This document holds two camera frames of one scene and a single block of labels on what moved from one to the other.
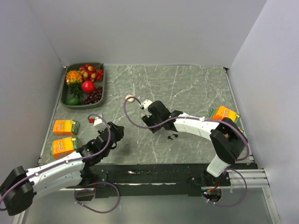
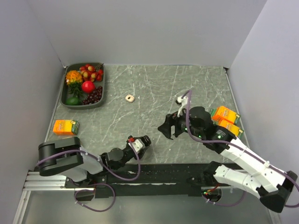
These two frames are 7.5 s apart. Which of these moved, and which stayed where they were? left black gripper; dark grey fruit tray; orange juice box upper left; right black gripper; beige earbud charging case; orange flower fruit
Moved: right black gripper; left black gripper
Stayed: orange juice box upper left; dark grey fruit tray; orange flower fruit; beige earbud charging case
